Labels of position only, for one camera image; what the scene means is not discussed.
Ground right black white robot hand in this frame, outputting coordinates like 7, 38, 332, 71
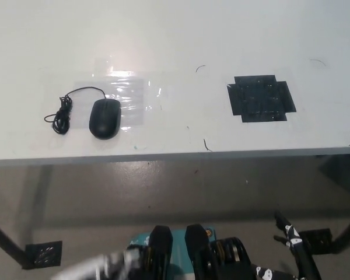
250, 210, 322, 280

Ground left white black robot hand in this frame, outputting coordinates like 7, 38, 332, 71
51, 250, 144, 280

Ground black perforated foot plate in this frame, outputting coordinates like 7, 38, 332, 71
299, 229, 335, 256
22, 240, 62, 269

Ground black mouse cable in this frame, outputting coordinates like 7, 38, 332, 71
44, 86, 106, 135

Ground black computer mouse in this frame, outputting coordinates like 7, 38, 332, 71
89, 98, 122, 140

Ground clear plastic sheet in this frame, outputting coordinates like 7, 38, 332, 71
74, 58, 163, 131

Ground black tape patch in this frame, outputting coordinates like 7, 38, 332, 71
227, 75, 297, 123

